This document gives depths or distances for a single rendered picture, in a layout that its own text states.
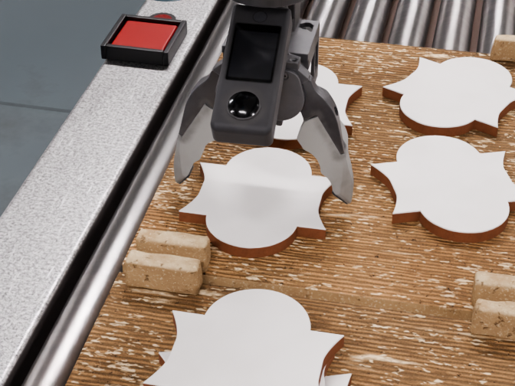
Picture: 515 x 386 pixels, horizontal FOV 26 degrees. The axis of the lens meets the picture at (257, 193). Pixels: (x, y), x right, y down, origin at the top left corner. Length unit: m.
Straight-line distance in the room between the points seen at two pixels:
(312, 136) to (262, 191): 0.08
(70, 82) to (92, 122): 1.89
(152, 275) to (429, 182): 0.26
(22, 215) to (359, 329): 0.33
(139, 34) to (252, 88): 0.43
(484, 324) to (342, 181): 0.18
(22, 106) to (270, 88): 2.13
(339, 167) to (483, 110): 0.22
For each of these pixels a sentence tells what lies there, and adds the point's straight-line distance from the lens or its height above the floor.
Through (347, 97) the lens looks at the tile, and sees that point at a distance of 1.09.
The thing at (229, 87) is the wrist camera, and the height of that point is 1.09.
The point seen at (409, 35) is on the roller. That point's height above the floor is 0.92.
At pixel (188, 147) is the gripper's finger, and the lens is 0.94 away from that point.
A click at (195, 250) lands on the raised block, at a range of 0.88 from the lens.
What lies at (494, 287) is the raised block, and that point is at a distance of 0.86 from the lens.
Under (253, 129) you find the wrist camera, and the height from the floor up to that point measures 1.07.
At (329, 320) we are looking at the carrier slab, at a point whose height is 0.94.
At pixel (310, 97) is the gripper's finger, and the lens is 0.89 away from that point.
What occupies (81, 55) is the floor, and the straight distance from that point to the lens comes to 3.13.
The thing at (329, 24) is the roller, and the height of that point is 0.92.
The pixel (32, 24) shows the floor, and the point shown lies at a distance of 3.31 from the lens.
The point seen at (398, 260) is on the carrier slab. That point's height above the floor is 0.94.
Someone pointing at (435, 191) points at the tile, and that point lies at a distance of 0.97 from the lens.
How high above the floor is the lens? 1.52
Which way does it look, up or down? 36 degrees down
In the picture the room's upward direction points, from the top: straight up
